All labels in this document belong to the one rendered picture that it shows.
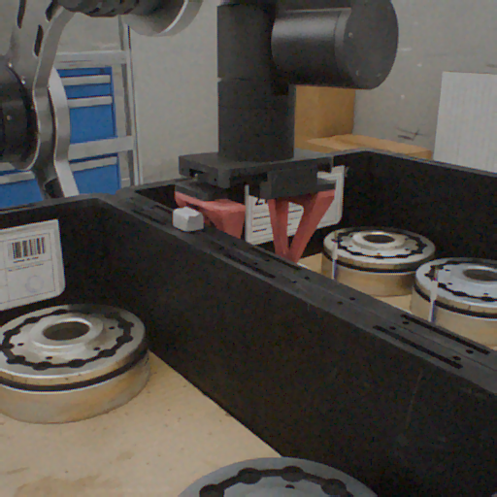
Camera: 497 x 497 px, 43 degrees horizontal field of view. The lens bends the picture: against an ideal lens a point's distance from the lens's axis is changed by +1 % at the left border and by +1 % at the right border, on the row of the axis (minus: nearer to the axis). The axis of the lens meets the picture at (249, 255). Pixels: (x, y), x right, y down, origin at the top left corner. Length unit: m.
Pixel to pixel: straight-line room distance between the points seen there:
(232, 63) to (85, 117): 2.08
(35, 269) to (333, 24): 0.27
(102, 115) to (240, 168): 2.13
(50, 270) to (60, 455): 0.17
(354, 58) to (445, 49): 3.37
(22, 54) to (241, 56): 0.84
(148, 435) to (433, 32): 3.52
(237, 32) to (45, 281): 0.23
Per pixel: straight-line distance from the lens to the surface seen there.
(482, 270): 0.55
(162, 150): 3.83
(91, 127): 2.53
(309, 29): 0.41
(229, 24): 0.45
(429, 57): 3.81
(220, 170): 0.43
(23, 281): 0.50
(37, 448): 0.40
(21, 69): 1.27
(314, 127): 3.75
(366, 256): 0.57
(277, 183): 0.45
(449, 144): 3.64
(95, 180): 2.56
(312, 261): 0.64
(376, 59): 0.42
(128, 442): 0.39
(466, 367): 0.27
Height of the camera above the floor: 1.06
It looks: 21 degrees down
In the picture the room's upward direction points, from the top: straight up
